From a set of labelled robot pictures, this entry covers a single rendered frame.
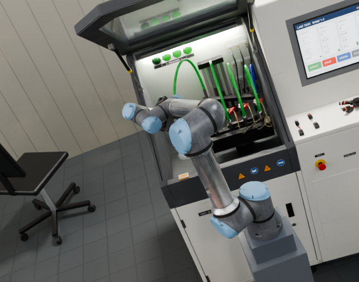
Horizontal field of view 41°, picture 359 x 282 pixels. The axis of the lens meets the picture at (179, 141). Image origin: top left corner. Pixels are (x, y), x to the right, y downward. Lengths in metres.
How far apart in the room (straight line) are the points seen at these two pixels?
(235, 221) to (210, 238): 0.82
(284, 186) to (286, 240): 0.53
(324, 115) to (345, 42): 0.37
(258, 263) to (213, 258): 0.73
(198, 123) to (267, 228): 0.57
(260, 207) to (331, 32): 1.01
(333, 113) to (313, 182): 0.37
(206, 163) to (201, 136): 0.11
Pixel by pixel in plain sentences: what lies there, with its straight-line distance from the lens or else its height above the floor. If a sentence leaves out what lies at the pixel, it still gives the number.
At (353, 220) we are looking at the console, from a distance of 2.81.
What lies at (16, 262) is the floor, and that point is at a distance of 4.13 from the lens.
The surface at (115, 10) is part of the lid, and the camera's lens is 1.71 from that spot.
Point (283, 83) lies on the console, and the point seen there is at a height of 1.15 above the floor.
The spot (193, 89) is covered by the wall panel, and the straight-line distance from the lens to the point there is 2.73.
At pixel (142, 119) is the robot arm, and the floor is 1.42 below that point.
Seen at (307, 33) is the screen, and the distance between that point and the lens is 2.47.
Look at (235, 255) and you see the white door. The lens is 2.80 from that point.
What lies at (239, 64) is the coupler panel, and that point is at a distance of 2.70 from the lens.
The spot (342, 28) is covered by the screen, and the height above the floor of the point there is 1.32.
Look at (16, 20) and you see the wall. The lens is 4.42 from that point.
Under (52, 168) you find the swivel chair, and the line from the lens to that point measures 3.84.
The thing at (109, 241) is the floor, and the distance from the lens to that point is 3.76.
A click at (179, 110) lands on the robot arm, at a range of 1.95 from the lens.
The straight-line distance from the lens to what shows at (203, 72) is 2.65.
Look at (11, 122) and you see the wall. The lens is 4.82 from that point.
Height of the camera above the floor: 2.39
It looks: 32 degrees down
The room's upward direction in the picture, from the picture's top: 22 degrees counter-clockwise
